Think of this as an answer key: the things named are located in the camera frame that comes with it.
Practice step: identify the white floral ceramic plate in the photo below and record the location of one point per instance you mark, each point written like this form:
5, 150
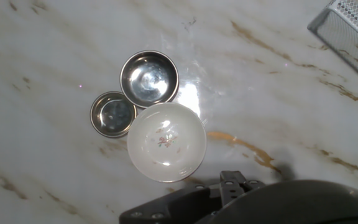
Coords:
166, 143

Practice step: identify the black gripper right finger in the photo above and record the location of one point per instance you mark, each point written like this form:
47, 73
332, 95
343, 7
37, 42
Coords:
291, 205

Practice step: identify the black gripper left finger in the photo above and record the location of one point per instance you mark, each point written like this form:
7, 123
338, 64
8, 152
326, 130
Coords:
179, 205

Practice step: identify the marble pattern table mat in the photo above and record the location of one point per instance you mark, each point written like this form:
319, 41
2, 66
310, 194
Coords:
57, 93

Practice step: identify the large steel bowl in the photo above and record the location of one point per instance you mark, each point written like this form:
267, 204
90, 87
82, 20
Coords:
149, 79

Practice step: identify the small steel bowl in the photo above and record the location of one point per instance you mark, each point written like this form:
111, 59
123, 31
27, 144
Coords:
113, 114

